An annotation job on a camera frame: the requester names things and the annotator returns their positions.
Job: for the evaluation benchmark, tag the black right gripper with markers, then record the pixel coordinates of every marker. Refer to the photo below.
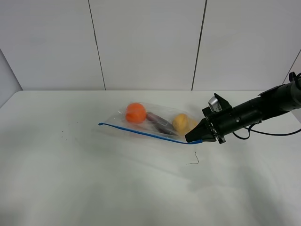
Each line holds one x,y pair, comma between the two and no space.
214,126

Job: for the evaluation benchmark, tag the clear zip bag blue zipper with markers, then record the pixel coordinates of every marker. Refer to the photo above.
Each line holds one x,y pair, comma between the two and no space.
145,128

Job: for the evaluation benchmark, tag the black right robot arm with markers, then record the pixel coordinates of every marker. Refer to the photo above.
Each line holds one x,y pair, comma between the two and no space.
269,104

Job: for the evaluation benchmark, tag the yellow pear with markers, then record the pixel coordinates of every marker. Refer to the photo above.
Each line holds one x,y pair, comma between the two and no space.
183,124

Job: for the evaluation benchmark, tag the purple eggplant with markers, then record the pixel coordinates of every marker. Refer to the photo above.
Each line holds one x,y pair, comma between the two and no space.
162,125

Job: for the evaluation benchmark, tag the orange fruit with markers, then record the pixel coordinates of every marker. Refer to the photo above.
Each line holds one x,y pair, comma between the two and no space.
135,113

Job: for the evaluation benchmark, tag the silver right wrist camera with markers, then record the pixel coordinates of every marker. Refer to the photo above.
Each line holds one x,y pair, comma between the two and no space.
214,104

